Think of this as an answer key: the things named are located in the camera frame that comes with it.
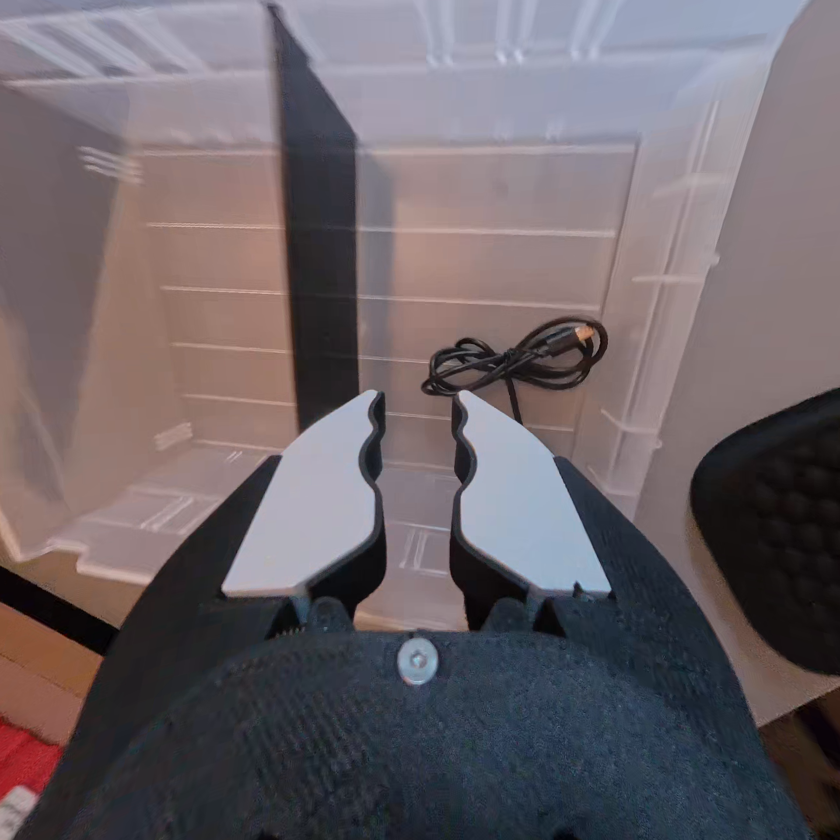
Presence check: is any black bin divider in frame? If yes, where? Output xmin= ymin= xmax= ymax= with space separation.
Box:
xmin=266 ymin=3 xmax=361 ymax=434

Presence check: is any red plastic crate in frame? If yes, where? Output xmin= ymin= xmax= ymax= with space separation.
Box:
xmin=0 ymin=718 xmax=63 ymax=840

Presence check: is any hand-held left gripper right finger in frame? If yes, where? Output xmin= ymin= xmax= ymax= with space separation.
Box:
xmin=450 ymin=390 xmax=613 ymax=623

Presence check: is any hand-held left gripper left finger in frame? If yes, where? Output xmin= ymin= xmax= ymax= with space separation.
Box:
xmin=221 ymin=390 xmax=388 ymax=621

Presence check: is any black wrist rest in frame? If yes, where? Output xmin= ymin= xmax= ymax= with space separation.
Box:
xmin=689 ymin=387 xmax=840 ymax=677

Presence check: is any clear plastic bin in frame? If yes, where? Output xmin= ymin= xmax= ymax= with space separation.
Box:
xmin=0 ymin=0 xmax=782 ymax=634

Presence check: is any thin black usb cable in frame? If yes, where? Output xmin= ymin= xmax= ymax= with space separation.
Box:
xmin=422 ymin=317 xmax=609 ymax=427

